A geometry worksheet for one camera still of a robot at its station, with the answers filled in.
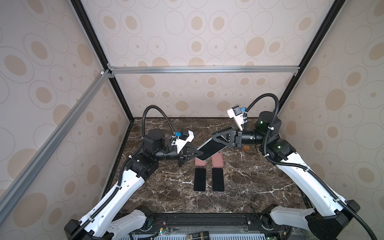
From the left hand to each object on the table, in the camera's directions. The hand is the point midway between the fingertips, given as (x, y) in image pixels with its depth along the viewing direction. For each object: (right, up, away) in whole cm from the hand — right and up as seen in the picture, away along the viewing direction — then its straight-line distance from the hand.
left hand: (202, 152), depth 58 cm
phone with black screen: (+11, -19, +32) cm, 39 cm away
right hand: (+4, +5, -2) cm, 7 cm away
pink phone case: (+12, -10, +38) cm, 41 cm away
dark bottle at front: (-1, -39, +9) cm, 40 cm away
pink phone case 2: (-1, -12, +39) cm, 40 cm away
